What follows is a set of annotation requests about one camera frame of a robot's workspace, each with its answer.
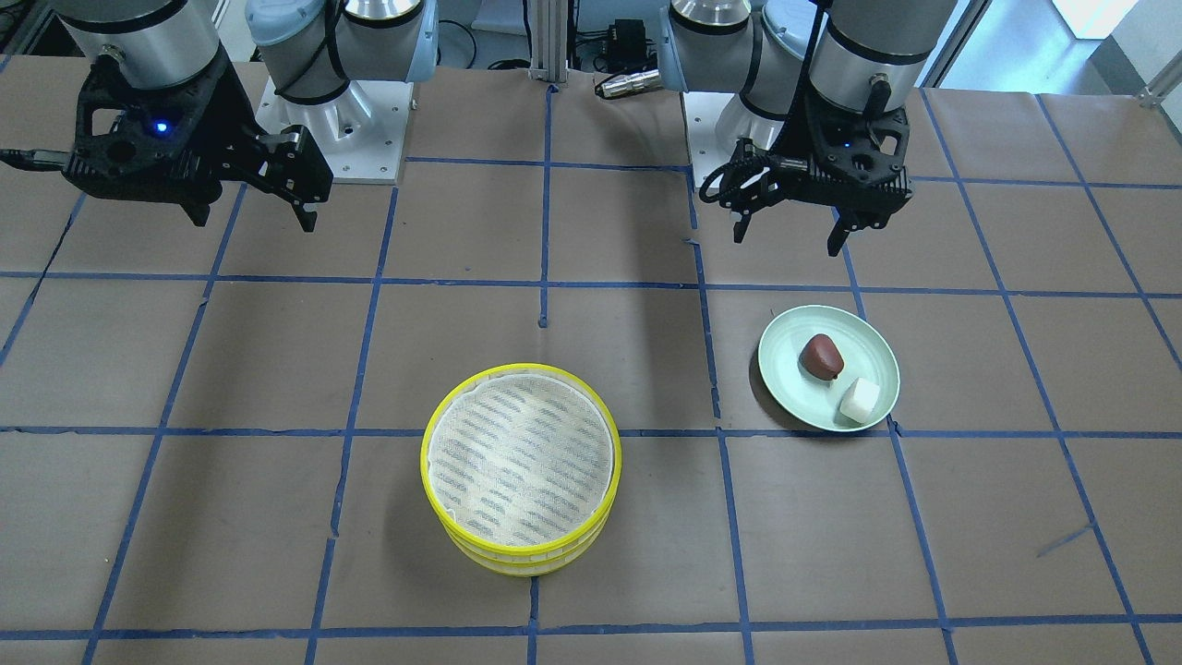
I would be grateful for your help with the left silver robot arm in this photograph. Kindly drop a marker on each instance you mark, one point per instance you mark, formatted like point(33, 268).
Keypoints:
point(770, 51)

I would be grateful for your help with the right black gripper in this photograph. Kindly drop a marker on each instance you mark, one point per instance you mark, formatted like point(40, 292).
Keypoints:
point(227, 118)

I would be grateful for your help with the light green plate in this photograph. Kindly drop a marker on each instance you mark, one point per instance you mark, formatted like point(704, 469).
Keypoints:
point(815, 402)

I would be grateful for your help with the yellow steamer layer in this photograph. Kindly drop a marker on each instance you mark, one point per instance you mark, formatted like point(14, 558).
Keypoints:
point(529, 561)
point(521, 455)

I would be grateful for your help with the aluminium frame post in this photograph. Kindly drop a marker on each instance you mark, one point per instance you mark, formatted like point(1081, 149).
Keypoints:
point(549, 31)

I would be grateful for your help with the black power brick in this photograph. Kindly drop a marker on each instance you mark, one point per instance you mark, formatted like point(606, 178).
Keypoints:
point(626, 44)

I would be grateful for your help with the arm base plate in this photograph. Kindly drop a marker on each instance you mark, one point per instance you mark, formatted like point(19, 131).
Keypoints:
point(714, 123)
point(362, 134)

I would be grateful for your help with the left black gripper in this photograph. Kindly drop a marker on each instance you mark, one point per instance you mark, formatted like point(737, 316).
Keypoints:
point(792, 137)

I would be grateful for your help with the white bun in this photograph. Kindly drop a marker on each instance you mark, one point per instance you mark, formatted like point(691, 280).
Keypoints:
point(859, 402)

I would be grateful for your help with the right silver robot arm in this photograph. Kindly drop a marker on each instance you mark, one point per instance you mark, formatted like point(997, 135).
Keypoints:
point(313, 49)

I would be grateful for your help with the brown bun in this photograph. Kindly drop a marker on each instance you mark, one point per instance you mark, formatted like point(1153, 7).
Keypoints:
point(821, 359)

